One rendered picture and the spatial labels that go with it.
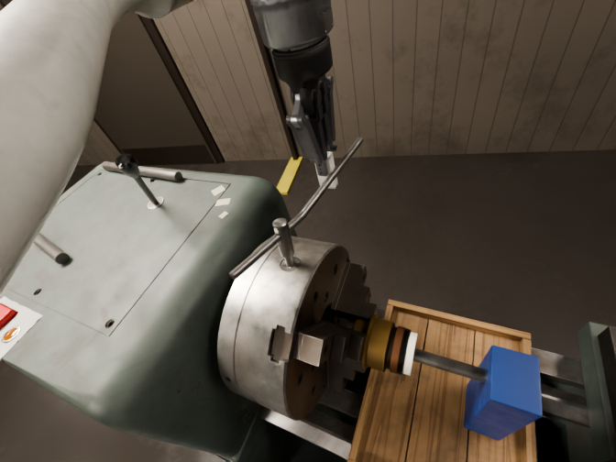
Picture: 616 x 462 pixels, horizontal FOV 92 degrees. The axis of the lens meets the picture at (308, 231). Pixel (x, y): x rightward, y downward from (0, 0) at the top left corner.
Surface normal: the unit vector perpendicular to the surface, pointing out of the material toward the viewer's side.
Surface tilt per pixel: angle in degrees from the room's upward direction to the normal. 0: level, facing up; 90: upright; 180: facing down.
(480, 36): 90
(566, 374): 0
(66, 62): 73
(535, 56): 90
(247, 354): 45
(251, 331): 34
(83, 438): 0
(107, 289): 0
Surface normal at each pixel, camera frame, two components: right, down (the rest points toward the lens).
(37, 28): 0.46, -0.66
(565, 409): -0.37, -0.21
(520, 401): -0.22, -0.65
